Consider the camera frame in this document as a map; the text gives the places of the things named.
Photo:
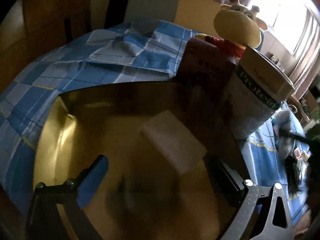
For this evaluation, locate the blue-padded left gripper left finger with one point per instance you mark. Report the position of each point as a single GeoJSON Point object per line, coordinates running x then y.
{"type": "Point", "coordinates": [44, 220]}

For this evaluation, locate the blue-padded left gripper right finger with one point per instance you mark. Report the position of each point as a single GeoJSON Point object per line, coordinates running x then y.
{"type": "Point", "coordinates": [261, 212]}

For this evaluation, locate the white foam block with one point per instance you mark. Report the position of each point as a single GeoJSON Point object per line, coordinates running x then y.
{"type": "Point", "coordinates": [174, 141]}

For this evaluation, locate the open cardboard box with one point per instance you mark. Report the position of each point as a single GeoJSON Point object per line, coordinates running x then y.
{"type": "Point", "coordinates": [141, 196]}

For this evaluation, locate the dark red box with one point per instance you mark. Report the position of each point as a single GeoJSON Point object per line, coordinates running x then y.
{"type": "Point", "coordinates": [209, 68]}

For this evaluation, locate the white protein powder tub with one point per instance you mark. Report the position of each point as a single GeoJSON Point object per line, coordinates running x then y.
{"type": "Point", "coordinates": [256, 90]}

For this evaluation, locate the pinkish window curtain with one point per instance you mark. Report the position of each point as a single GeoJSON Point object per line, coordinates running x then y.
{"type": "Point", "coordinates": [295, 24]}

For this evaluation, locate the blue plaid bed sheet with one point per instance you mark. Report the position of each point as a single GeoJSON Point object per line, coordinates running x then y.
{"type": "Point", "coordinates": [104, 56]}

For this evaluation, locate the yellow giraffe plush toy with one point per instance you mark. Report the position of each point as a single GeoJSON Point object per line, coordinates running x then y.
{"type": "Point", "coordinates": [237, 27]}

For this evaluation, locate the brown wooden wardrobe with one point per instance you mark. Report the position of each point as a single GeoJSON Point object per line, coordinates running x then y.
{"type": "Point", "coordinates": [31, 28]}

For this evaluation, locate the grey yellow blue headboard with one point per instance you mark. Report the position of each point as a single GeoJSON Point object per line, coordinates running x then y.
{"type": "Point", "coordinates": [193, 14]}

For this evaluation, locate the black rolled mat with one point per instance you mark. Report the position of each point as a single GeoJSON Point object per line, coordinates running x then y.
{"type": "Point", "coordinates": [115, 13]}

